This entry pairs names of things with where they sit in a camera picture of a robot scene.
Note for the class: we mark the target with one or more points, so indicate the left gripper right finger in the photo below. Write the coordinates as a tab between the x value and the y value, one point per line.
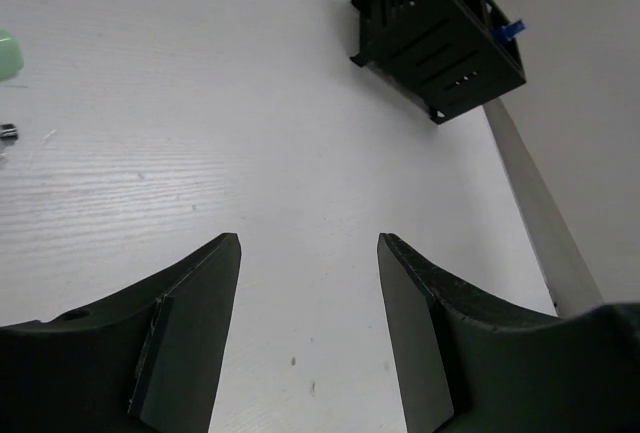
469	361

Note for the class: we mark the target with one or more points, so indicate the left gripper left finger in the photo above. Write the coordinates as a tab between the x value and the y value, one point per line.
146	358

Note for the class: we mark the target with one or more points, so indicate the orange blue-capped highlighter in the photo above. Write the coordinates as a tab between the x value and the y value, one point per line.
505	34

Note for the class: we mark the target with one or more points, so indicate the black pen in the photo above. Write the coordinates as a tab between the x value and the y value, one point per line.
8	132

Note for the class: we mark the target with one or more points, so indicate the black two-compartment organizer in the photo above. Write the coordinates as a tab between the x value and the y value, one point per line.
442	52

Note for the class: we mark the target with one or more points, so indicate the aluminium side rail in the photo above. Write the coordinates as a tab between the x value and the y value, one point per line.
571	285

